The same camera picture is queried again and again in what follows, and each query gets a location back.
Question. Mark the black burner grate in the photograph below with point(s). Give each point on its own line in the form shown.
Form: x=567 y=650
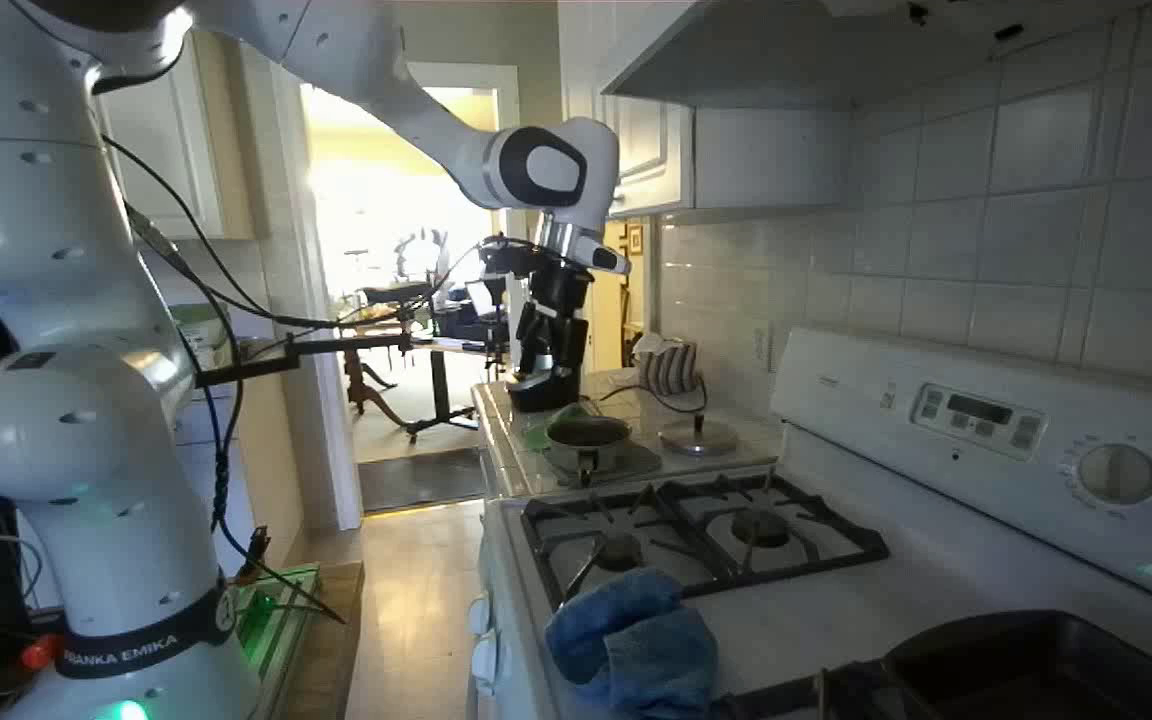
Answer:
x=658 y=490
x=788 y=702

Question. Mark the round white stove dial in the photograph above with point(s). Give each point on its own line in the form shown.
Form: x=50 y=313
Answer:
x=1117 y=474

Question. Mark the metal saucepan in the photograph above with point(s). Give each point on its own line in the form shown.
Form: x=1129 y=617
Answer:
x=588 y=430

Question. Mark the striped kitchen cloth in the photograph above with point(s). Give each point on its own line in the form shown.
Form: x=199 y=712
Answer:
x=672 y=364

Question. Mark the orange knob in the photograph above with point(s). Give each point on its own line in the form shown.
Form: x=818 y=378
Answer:
x=39 y=652

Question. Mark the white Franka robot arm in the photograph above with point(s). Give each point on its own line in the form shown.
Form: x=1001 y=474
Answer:
x=69 y=267

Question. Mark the white wall outlet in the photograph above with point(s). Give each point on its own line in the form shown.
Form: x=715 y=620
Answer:
x=761 y=345

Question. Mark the dark floor mat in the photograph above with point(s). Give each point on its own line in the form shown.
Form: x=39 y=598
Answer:
x=421 y=481

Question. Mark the black blender base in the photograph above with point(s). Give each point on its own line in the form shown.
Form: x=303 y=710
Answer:
x=547 y=392

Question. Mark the white range hood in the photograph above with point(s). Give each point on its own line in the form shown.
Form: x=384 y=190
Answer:
x=802 y=52

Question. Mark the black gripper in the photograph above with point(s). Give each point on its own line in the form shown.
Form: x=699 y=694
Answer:
x=543 y=275

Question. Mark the white upper cabinet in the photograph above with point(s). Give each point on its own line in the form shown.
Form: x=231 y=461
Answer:
x=770 y=152

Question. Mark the dark dining furniture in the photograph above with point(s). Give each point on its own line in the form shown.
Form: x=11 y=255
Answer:
x=398 y=303

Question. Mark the green lit base platform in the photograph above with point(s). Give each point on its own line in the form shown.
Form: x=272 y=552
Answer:
x=276 y=614

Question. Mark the green cloth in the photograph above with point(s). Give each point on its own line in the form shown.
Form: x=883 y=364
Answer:
x=537 y=430

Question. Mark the blue towel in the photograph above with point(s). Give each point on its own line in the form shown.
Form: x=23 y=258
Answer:
x=628 y=645

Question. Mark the white gas stove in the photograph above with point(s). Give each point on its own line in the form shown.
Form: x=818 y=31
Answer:
x=802 y=627

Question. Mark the black camera mount rod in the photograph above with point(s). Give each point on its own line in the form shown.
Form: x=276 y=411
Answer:
x=338 y=345

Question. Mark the metal pot lid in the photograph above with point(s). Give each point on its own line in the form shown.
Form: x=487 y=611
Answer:
x=699 y=443

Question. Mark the white hallway cabinet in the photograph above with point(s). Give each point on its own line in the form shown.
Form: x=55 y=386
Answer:
x=176 y=144

